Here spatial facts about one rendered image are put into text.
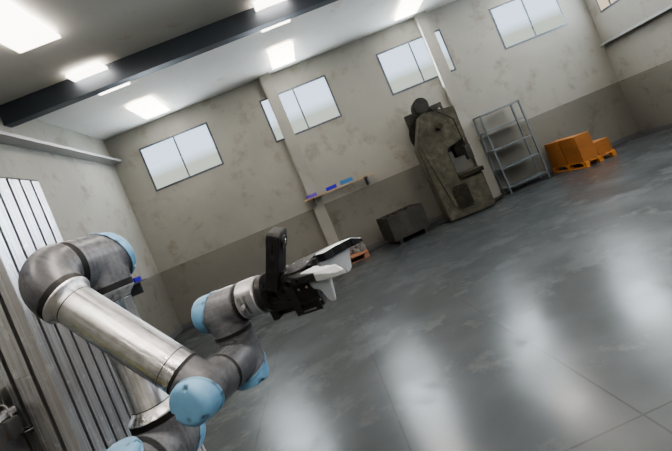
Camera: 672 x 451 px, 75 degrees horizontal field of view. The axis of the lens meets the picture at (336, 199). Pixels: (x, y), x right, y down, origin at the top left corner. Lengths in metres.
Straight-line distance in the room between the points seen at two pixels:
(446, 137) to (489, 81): 2.72
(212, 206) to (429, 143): 5.78
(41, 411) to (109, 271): 0.35
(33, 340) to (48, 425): 0.18
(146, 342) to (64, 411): 0.39
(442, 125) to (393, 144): 1.83
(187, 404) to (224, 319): 0.17
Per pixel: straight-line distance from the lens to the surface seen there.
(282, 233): 0.79
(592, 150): 12.23
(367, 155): 11.83
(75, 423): 1.21
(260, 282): 0.84
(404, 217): 10.79
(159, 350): 0.83
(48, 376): 1.19
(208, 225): 11.99
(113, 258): 1.05
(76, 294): 0.92
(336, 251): 0.83
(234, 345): 0.89
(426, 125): 10.91
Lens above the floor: 1.68
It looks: level
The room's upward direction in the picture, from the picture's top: 23 degrees counter-clockwise
